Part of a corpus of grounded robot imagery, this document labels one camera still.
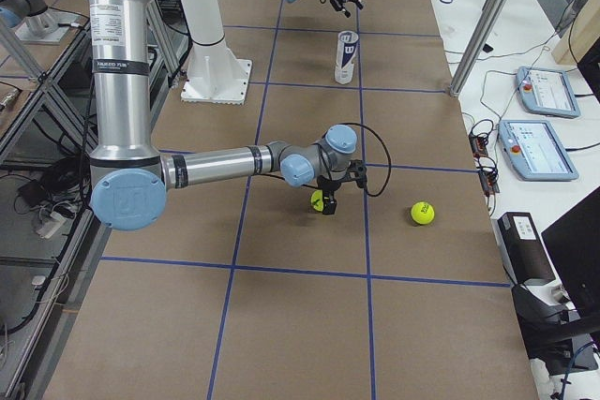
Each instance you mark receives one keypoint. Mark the yellow tennis ball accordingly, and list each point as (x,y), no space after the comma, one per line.
(312,199)
(422,213)

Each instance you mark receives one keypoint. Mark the clear tennis ball can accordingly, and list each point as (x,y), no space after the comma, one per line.
(347,46)

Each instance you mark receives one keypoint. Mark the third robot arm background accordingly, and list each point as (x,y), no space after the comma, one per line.
(34,22)

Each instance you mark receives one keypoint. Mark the orange electronics board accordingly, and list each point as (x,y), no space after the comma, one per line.
(485,165)

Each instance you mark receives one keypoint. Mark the black box with label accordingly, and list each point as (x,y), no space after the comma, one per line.
(521,241)

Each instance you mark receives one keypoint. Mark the near teach pendant tablet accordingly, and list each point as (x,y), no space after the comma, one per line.
(535,152)

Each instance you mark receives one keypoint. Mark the teach pendant tablet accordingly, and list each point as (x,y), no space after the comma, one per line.
(535,152)
(547,92)

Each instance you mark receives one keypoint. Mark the far teach pendant tablet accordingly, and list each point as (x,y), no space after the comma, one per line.
(547,92)

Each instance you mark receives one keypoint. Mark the black monitor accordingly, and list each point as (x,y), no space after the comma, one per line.
(572,243)

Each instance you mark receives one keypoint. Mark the black monitor stand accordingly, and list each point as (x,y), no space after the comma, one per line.
(553,333)

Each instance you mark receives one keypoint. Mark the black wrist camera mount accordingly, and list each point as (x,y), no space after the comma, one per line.
(357,172)

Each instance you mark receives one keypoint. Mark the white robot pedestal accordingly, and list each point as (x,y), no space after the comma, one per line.
(214,74)

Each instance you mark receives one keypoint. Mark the aluminium frame post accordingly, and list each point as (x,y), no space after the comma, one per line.
(490,13)

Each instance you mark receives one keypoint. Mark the aluminium frame rack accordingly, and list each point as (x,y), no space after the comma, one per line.
(28,184)

